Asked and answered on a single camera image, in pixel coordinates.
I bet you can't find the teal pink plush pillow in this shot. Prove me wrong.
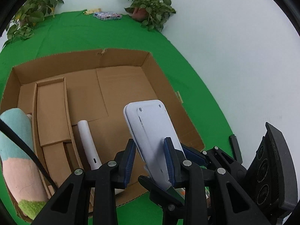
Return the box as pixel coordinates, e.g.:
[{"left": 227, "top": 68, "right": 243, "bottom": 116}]
[{"left": 1, "top": 108, "right": 48, "bottom": 220}]

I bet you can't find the narrow cardboard divider box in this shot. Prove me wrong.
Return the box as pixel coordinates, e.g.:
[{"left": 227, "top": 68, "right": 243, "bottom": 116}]
[{"left": 32, "top": 77, "right": 83, "bottom": 187}]

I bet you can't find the white device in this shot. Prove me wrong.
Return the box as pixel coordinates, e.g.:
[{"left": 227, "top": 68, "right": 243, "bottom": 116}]
[{"left": 123, "top": 100, "right": 183, "bottom": 191}]

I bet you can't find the green white carton box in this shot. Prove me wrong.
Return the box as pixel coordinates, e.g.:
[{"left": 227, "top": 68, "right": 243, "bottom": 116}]
[{"left": 170, "top": 163, "right": 207, "bottom": 208}]

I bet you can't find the large cardboard tray box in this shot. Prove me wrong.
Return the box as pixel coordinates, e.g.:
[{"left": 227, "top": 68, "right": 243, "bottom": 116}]
[{"left": 1, "top": 49, "right": 204, "bottom": 170}]

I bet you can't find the right potted green plant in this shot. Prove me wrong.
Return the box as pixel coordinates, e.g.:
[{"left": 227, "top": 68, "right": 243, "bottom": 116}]
[{"left": 124, "top": 0, "right": 176, "bottom": 32}]

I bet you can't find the potted green plant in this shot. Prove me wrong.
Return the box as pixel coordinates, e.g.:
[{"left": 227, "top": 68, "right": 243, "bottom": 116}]
[
  {"left": 124, "top": 0, "right": 176, "bottom": 32},
  {"left": 4, "top": 0, "right": 64, "bottom": 46}
]

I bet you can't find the green table cloth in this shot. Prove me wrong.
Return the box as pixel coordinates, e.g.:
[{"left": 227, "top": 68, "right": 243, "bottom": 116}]
[{"left": 0, "top": 10, "right": 235, "bottom": 225}]

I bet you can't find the colourful small packet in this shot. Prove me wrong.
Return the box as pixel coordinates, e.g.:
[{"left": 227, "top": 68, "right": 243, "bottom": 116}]
[{"left": 93, "top": 12, "right": 122, "bottom": 21}]

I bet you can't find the left potted green plant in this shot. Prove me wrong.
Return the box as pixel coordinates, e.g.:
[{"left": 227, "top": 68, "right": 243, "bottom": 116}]
[{"left": 4, "top": 0, "right": 64, "bottom": 46}]

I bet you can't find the yellow small packet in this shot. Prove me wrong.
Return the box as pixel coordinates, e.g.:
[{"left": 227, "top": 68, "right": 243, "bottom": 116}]
[{"left": 83, "top": 8, "right": 102, "bottom": 15}]

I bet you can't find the black cable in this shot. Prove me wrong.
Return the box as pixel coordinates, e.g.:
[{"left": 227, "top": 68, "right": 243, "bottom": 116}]
[{"left": 0, "top": 118, "right": 58, "bottom": 189}]

